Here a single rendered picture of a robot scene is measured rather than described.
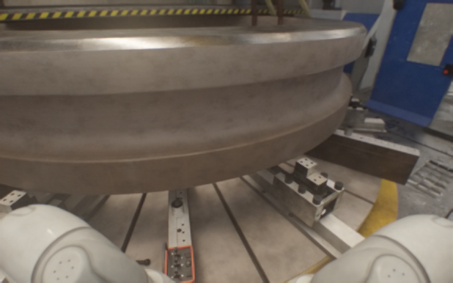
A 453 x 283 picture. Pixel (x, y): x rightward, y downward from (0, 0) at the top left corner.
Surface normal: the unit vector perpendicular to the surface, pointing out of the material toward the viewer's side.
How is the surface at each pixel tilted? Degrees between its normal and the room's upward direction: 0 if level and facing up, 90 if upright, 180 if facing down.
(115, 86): 90
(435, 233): 2
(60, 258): 27
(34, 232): 9
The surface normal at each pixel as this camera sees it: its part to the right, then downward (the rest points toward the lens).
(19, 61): -0.04, 0.51
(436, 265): 0.06, -0.44
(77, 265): -0.07, -0.59
